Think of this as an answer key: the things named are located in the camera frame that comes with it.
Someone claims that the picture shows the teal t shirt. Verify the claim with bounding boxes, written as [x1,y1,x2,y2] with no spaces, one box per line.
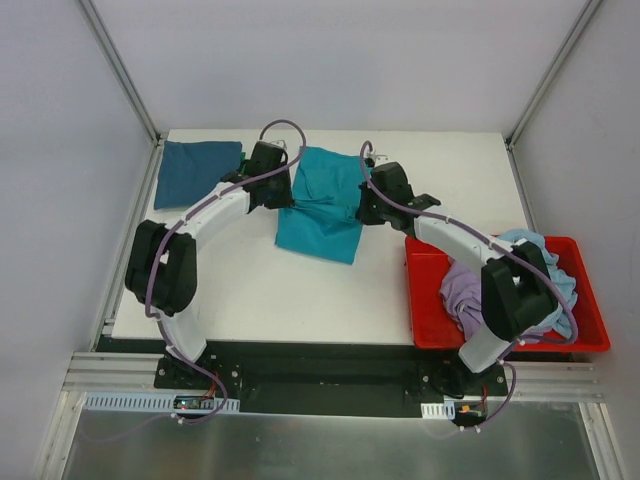
[275,147,364,265]

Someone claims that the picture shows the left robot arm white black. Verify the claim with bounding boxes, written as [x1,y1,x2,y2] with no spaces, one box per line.
[125,140,294,389]

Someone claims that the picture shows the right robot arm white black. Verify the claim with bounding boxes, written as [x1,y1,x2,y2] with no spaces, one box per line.
[356,156,571,395]

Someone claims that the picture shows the folded green t shirt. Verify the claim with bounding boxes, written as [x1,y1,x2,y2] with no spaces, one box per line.
[238,151,248,175]

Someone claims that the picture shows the folded dark blue t shirt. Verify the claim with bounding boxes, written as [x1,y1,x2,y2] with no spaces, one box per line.
[153,141,243,210]

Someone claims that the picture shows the lavender t shirt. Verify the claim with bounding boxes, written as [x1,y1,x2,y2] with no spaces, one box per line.
[439,260,485,341]

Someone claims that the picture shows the red plastic bin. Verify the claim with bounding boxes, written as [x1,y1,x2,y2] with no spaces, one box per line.
[405,236,610,354]

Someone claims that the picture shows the light blue t shirt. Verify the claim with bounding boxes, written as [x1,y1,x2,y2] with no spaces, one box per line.
[498,229,578,344]

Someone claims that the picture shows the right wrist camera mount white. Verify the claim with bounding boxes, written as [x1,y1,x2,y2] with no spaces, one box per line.
[361,152,389,170]

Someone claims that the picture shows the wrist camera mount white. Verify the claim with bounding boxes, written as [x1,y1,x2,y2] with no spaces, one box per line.
[361,152,389,170]
[268,140,287,152]

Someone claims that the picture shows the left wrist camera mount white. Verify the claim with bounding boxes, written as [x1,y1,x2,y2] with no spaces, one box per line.
[268,140,287,152]

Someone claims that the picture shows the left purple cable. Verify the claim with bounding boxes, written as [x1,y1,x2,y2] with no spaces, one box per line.
[79,118,308,444]

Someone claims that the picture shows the purple cable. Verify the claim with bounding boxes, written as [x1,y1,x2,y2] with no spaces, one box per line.
[79,118,308,444]
[360,140,579,441]

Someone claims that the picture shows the right aluminium frame post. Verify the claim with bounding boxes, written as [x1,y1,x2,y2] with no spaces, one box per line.
[505,0,606,151]

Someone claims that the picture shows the aluminium frame post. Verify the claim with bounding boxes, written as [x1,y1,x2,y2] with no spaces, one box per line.
[76,0,161,145]
[505,0,606,151]

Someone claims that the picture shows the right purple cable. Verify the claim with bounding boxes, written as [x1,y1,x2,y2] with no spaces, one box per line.
[360,140,579,441]

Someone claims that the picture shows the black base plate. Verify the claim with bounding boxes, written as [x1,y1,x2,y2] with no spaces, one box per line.
[96,337,508,418]

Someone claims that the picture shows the right white cable duct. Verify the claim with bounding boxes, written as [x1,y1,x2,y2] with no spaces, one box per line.
[420,401,456,421]

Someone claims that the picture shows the white cable duct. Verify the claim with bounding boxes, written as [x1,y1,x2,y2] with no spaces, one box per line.
[420,401,456,421]
[85,392,240,415]

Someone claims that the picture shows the left white cable duct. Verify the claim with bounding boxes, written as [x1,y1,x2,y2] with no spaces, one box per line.
[85,392,240,415]

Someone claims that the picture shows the aluminium rail front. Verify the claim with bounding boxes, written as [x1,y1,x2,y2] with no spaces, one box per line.
[62,352,605,403]

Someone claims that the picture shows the left aluminium frame post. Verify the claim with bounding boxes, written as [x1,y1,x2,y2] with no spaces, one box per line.
[76,0,161,145]

